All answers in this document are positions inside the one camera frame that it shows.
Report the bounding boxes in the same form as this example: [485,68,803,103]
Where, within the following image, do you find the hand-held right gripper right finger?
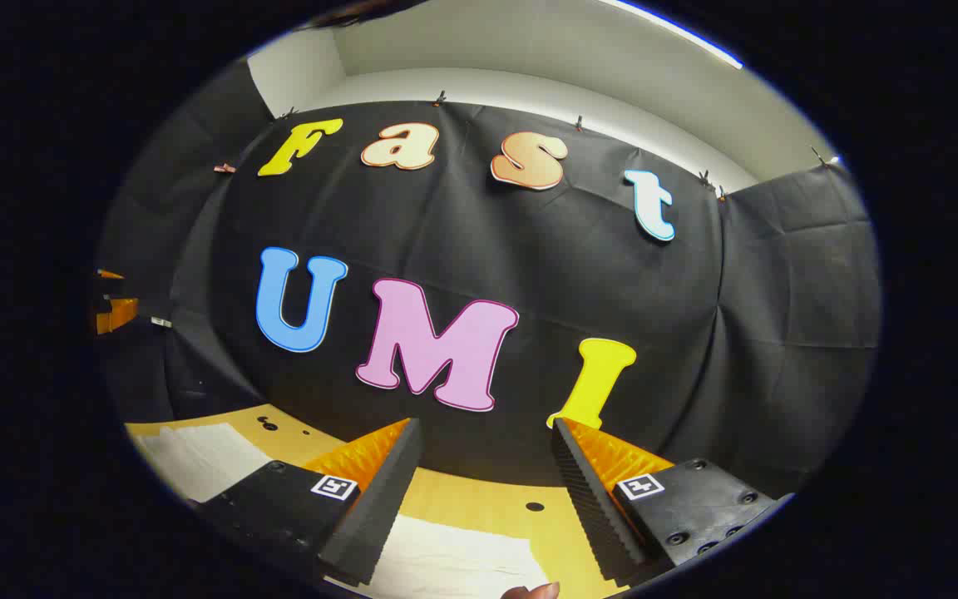
[550,416,796,585]

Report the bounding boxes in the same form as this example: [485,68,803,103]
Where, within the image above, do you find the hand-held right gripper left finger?
[192,418,426,587]

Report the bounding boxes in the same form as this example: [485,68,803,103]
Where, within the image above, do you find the white jeans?
[134,423,551,599]

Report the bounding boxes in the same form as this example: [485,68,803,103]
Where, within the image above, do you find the black backdrop cloth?
[96,62,883,500]

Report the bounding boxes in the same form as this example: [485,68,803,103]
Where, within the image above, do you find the row of metal cloth clips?
[213,90,831,203]

